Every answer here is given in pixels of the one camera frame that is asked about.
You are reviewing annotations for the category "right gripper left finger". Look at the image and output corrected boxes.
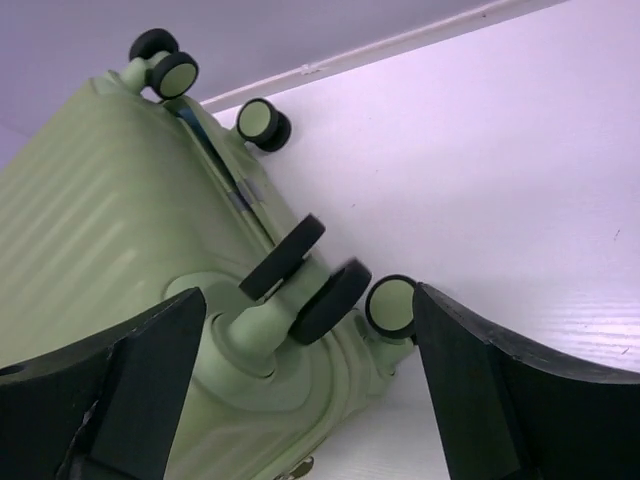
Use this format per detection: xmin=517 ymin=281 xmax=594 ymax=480
xmin=1 ymin=288 xmax=206 ymax=479

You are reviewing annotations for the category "green suitcase with blue lining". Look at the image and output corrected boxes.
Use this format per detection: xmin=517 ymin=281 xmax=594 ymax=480
xmin=1 ymin=28 xmax=415 ymax=479

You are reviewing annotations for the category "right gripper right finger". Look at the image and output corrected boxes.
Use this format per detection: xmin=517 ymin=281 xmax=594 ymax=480
xmin=413 ymin=283 xmax=639 ymax=479

